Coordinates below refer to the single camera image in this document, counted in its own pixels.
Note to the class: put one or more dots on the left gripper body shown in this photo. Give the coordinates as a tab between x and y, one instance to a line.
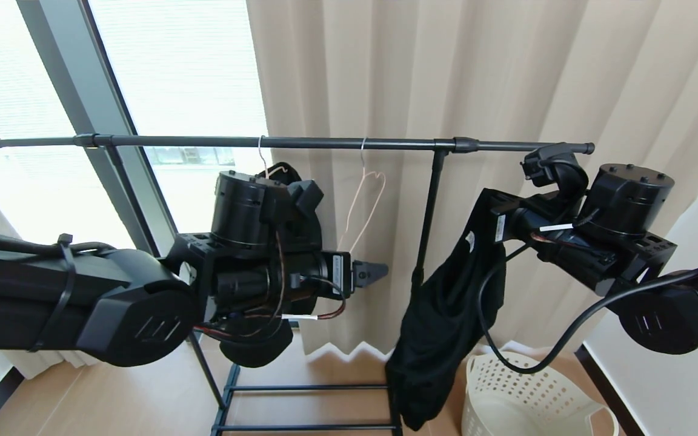
325	278

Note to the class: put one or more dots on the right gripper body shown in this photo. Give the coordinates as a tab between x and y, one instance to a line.
518	224

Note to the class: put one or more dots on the black garment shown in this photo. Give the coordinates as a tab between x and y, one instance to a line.
446	315

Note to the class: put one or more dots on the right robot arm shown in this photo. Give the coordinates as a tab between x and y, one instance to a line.
628	206

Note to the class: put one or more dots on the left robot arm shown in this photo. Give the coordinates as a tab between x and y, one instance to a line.
113	303

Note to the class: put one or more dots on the black clothes rack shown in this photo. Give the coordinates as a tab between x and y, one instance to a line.
325	142

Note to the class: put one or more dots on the white laundry basket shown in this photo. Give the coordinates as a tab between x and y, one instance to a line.
525	399

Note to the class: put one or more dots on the beige curtain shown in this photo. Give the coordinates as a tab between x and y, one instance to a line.
446	72

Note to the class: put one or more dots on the window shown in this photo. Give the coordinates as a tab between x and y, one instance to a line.
191	72

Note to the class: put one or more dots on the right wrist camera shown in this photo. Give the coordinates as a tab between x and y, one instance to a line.
558	166

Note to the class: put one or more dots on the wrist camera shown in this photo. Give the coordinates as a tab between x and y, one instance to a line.
558	166
300	197

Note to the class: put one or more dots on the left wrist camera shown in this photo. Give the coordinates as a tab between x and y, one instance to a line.
300	197

